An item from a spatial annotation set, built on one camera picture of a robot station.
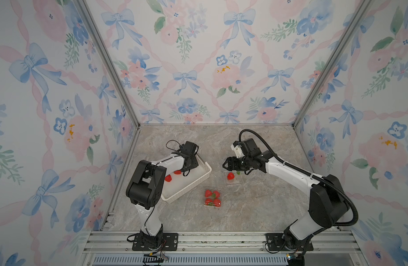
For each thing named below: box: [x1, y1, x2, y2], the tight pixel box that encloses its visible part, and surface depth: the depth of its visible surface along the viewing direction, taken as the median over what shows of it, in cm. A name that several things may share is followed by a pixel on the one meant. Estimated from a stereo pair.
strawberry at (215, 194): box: [211, 190, 221, 199], surface depth 87 cm
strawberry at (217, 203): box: [213, 198, 222, 208], surface depth 83 cm
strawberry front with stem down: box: [204, 197, 214, 207], surface depth 84 cm
